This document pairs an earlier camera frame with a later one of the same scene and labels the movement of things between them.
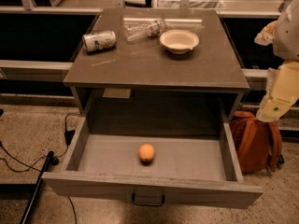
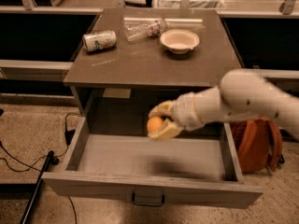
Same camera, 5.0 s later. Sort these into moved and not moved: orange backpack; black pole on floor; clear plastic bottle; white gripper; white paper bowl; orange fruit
Moved: white gripper; orange fruit
Not moved: orange backpack; clear plastic bottle; white paper bowl; black pole on floor
